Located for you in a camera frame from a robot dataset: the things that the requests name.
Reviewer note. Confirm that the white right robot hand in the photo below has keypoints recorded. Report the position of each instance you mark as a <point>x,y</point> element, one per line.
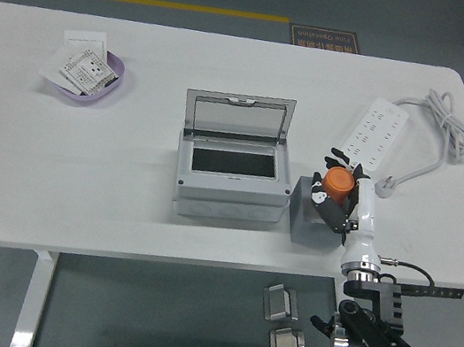
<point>362,223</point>

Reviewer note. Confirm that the orange cylinder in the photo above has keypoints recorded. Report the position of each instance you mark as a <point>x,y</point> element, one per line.
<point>338,181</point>

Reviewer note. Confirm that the grey electrical box clear lid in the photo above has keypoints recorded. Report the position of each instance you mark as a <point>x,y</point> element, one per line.
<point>233,192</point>

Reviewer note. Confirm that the grey cube with round hole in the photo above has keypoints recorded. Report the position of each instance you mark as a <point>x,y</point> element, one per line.
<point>300,221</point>

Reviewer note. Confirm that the white power strip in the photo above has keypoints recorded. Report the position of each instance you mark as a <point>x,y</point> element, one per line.
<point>374,131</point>

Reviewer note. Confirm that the black perforated bar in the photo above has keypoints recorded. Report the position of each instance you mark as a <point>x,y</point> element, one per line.
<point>440,292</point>

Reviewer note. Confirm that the purple plastic tray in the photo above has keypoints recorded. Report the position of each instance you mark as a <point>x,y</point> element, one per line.
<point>79,97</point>

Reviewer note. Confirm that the white socket panel with print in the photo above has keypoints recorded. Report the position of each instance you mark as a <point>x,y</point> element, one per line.
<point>88,72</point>

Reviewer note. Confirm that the white flat card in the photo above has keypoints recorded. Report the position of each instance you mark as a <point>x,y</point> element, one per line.
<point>53,65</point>

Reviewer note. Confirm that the plain white switch plate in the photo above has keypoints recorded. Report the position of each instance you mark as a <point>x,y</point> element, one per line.
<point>84,39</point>

